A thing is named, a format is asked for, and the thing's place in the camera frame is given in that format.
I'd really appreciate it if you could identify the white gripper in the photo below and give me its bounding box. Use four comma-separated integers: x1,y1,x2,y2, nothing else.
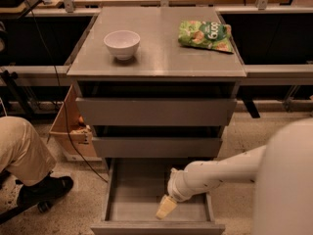
156,167,195,219

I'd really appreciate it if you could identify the grey drawer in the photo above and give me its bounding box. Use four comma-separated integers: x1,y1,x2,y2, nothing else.
76,81,236,126
92,125,222,158
91,158,225,235

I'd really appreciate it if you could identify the cardboard box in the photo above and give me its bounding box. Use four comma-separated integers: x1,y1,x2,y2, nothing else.
49,86,100,161

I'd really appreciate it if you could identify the grey top drawer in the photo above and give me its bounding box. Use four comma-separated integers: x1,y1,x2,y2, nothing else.
76,81,236,126

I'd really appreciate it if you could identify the grey drawer cabinet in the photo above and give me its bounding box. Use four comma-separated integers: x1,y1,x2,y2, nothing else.
66,6,247,181

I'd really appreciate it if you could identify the black shoe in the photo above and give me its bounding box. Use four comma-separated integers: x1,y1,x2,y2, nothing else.
17,176,73,207

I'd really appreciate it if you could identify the black chair base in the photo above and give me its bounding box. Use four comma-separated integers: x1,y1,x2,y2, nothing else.
0,201,53,224

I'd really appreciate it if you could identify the grey bottom drawer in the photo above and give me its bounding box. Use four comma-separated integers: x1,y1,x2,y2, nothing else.
91,158,225,235

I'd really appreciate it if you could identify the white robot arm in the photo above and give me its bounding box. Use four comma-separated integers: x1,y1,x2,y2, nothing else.
156,117,313,235

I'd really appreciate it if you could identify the black floor cable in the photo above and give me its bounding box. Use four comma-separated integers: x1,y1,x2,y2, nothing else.
14,0,109,184

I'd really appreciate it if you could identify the green chip bag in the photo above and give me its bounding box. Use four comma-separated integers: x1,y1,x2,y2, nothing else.
178,21,234,53

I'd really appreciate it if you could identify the white ceramic bowl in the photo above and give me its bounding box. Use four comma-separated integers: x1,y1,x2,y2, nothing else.
104,30,141,60

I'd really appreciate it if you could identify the grey middle drawer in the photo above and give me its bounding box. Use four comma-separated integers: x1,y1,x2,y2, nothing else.
92,125,222,158

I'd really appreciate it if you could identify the beige trouser leg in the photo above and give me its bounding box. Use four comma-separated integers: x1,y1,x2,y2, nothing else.
0,117,56,186

